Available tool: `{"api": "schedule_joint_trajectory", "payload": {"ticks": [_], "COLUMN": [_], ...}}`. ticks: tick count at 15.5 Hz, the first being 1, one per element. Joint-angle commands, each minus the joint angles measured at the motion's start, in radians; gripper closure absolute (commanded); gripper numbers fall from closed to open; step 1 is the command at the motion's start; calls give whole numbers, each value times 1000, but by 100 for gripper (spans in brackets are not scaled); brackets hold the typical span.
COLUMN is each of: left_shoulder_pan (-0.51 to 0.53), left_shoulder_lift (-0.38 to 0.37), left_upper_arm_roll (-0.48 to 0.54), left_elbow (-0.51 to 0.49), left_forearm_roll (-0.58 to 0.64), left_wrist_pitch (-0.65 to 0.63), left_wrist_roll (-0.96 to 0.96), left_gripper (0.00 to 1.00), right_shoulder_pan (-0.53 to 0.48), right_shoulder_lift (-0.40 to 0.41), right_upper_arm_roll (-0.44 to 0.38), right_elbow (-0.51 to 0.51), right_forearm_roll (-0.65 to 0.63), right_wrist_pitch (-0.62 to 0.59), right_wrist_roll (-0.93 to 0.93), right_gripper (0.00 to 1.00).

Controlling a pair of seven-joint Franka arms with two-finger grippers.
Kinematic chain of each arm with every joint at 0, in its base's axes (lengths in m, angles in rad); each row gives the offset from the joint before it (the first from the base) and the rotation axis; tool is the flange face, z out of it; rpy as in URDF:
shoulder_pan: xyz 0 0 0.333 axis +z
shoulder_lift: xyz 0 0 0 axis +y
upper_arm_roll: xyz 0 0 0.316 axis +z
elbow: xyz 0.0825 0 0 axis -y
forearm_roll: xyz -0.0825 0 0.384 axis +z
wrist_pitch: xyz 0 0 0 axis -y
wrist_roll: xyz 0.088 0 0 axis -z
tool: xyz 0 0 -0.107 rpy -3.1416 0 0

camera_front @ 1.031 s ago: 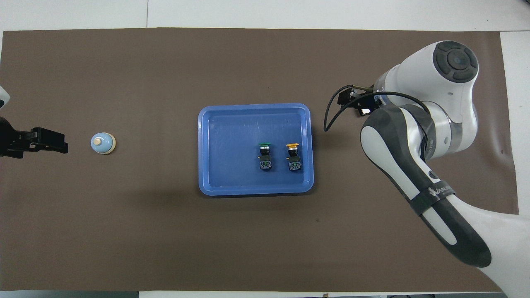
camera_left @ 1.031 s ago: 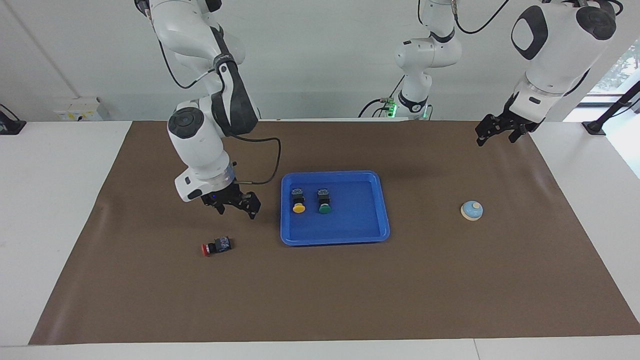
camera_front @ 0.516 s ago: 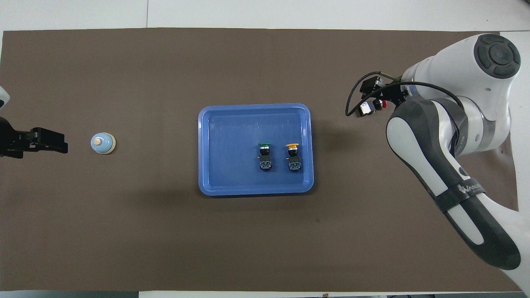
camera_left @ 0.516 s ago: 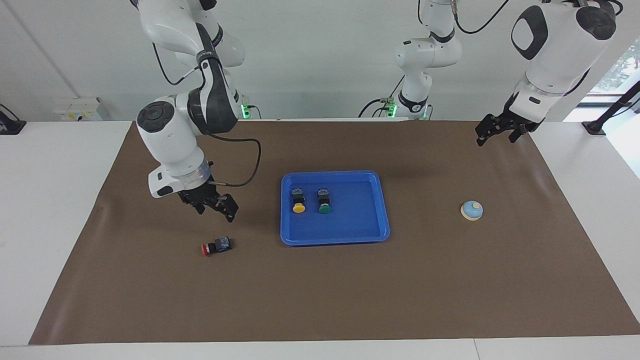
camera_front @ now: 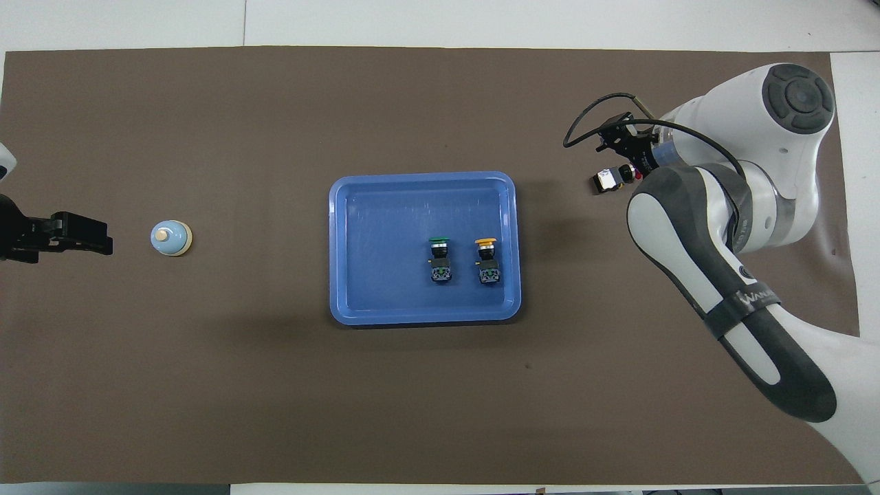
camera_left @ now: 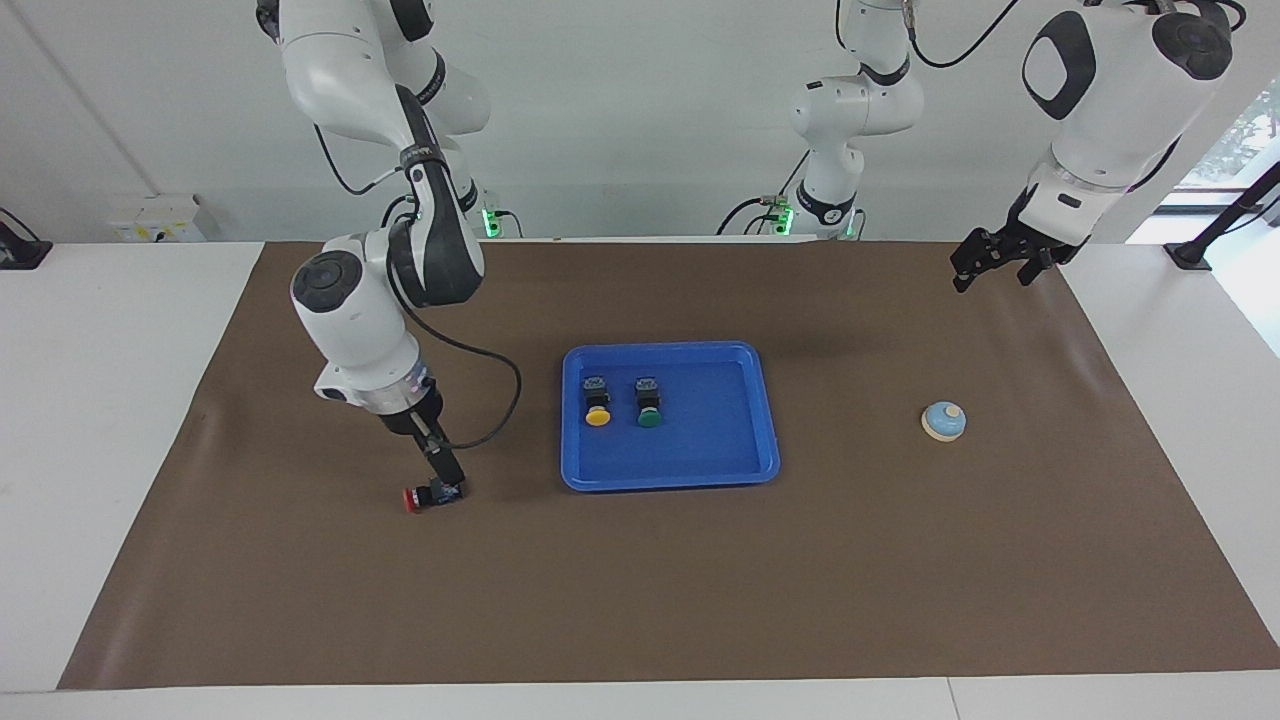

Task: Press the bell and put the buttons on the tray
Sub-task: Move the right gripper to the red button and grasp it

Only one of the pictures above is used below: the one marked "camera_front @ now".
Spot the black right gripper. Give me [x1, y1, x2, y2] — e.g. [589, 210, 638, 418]
[597, 113, 661, 173]

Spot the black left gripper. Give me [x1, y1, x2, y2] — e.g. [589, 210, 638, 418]
[0, 196, 114, 262]

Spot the red push button switch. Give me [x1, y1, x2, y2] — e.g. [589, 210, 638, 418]
[591, 165, 644, 197]

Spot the light blue desk bell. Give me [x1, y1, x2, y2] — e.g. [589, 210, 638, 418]
[151, 220, 193, 257]

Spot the yellow push button switch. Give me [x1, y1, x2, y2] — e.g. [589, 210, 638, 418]
[474, 239, 500, 286]

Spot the green push button switch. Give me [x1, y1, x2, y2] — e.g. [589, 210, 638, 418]
[428, 237, 453, 284]

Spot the blue plastic tray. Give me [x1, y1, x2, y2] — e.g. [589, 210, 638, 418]
[329, 170, 522, 327]

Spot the brown paper table mat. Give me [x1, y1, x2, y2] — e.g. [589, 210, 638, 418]
[0, 46, 860, 485]

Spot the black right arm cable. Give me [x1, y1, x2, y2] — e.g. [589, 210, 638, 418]
[564, 93, 747, 183]

